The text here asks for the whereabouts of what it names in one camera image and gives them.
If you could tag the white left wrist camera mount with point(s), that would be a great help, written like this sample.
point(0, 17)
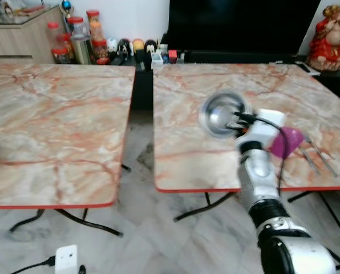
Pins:
point(66, 260)

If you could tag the tall red-lidded snack jar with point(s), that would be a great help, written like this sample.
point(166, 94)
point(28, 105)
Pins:
point(93, 25)

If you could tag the steel spoon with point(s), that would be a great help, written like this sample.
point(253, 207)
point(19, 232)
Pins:
point(310, 161)

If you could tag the short red-lidded jar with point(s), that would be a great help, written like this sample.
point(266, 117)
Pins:
point(100, 49)
point(60, 55)

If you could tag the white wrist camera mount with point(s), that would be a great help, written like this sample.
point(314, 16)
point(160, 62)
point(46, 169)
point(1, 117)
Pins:
point(66, 260)
point(264, 130)

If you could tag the black small figurine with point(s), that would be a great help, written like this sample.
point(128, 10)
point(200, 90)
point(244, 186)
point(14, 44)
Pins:
point(124, 47)
point(151, 47)

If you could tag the steel fork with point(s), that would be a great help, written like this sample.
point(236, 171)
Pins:
point(320, 155)

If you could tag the white small figurine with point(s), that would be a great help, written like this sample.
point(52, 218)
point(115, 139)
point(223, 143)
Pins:
point(112, 45)

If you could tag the small white box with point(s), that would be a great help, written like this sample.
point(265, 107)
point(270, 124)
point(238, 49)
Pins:
point(157, 60)

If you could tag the red-lidded clear jar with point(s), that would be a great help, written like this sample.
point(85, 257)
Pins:
point(76, 25)

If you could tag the stainless steel canister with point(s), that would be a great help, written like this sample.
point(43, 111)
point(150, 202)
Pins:
point(81, 50)

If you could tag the yellow small figurine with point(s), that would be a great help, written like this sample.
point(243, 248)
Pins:
point(138, 45)

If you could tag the black flat television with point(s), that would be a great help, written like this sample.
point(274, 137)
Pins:
point(241, 25)

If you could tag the red laughing figure statue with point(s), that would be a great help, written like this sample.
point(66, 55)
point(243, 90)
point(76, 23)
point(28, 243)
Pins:
point(328, 40)

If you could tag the stainless steel bowl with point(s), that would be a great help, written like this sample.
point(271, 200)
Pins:
point(215, 111)

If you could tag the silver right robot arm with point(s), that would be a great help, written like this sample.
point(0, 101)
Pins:
point(272, 234)

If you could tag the blue ornament ball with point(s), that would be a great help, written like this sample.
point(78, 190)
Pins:
point(67, 8)

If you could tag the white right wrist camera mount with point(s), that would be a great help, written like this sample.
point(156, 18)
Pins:
point(264, 130)

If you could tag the pink plastic cup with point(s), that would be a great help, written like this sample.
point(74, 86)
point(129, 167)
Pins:
point(287, 142)

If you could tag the small red box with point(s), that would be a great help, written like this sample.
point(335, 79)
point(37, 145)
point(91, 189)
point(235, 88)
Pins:
point(173, 56)

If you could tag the light wooden cabinet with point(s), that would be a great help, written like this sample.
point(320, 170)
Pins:
point(16, 37)

